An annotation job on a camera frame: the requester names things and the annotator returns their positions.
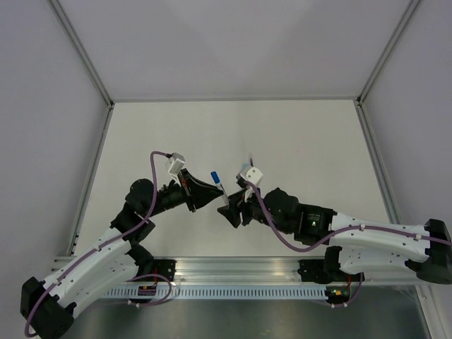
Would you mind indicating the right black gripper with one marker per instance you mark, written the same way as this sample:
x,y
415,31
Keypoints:
x,y
236,200

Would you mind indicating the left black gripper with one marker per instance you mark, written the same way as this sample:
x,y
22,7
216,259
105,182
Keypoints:
x,y
201,192

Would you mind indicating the white pen with blue tip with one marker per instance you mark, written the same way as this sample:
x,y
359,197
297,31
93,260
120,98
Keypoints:
x,y
224,194

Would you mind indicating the small blue pen cap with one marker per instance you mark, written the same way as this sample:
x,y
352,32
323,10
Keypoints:
x,y
215,177

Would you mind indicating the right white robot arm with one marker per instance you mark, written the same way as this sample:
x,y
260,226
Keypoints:
x,y
354,247

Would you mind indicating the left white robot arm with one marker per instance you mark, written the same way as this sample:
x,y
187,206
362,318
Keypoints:
x,y
51,305

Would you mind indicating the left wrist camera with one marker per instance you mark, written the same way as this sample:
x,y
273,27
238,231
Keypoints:
x,y
175,164

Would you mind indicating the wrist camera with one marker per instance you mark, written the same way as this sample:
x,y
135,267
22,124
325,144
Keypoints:
x,y
249,174
175,164

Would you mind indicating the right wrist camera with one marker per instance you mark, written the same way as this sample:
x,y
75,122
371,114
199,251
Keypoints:
x,y
249,174

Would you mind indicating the aluminium front rail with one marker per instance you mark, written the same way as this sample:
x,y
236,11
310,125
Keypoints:
x,y
255,271

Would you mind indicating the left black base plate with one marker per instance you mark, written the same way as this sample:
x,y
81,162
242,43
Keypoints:
x,y
163,267

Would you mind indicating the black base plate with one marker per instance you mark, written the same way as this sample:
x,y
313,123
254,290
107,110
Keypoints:
x,y
314,270
163,267

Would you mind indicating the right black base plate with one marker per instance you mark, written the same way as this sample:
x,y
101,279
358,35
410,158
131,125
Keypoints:
x,y
314,270

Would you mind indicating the white slotted cable duct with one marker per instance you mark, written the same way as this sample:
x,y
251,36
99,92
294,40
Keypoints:
x,y
263,292

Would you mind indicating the left aluminium frame post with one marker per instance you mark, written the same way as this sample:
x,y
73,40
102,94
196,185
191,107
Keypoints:
x,y
67,26

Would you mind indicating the aluminium frame post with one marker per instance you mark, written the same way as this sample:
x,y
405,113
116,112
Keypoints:
x,y
396,35
67,26

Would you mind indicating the right aluminium frame post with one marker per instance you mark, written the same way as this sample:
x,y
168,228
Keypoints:
x,y
396,35

